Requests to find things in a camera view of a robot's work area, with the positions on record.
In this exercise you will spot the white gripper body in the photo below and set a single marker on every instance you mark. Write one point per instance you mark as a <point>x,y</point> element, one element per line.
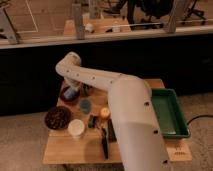
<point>75,85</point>

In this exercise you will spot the blue sponge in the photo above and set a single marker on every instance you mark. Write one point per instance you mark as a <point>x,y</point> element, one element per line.
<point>69,94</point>

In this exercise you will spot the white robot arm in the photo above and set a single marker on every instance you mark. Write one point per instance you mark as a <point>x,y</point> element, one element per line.
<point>129,101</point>

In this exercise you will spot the red bowl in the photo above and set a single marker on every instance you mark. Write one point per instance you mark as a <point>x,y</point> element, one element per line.
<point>68,101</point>

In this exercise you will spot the dark bowl with beans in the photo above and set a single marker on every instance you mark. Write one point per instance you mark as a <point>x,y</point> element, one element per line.
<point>58,118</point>

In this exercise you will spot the blue cup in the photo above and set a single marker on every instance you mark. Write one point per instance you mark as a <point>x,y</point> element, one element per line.
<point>85,106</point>

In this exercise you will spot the small dark object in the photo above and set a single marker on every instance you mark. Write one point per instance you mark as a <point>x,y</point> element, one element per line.
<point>92,121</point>

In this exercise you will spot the yellow orange round fruit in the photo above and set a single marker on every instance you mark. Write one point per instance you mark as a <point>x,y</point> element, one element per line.
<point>105,113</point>

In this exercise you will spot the white cup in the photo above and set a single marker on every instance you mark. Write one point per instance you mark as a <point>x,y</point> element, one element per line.
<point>76,128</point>

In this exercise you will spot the background wooden table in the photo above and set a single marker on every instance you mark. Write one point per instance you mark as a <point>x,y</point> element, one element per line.
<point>98,25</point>

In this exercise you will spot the black rectangular block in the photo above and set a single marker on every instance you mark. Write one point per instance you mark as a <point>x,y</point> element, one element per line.
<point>111,133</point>

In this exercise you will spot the green plastic tray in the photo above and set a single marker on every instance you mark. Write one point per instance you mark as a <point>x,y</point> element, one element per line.
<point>169,114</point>

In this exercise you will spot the black office chair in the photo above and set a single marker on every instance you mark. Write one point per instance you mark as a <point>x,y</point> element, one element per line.
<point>151,8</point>

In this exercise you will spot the black handled knife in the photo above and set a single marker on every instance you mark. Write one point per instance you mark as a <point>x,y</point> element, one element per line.
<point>104,142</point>

